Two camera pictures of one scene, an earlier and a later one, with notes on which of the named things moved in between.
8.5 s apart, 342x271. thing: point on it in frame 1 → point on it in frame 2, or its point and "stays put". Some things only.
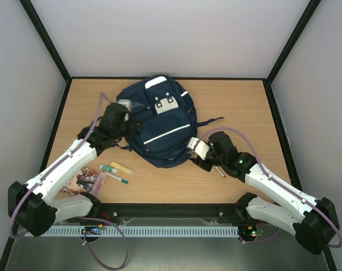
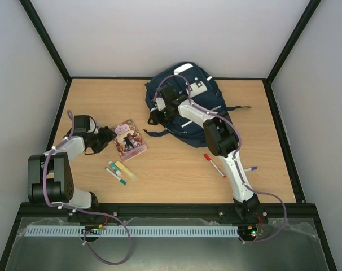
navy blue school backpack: (169, 119) → (180, 99)
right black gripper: (202, 162) → (158, 113)
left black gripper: (135, 129) → (108, 135)
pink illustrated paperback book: (86, 179) → (129, 141)
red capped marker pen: (220, 170) stays put
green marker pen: (108, 168) → (115, 168)
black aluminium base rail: (115, 214) stays put
